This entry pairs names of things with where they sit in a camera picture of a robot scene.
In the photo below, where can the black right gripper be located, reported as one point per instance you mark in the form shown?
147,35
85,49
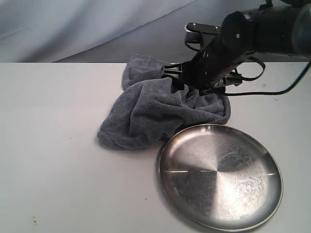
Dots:
214,65

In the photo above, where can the grey fleece towel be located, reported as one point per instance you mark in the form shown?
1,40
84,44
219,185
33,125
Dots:
148,111

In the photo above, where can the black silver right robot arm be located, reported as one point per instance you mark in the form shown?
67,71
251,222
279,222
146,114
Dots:
281,30

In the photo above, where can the round steel plate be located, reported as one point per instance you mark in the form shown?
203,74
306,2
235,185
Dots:
220,178

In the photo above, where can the white backdrop sheet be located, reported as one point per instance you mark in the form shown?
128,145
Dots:
104,31

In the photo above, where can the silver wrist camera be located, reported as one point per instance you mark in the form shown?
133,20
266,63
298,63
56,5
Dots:
196,32

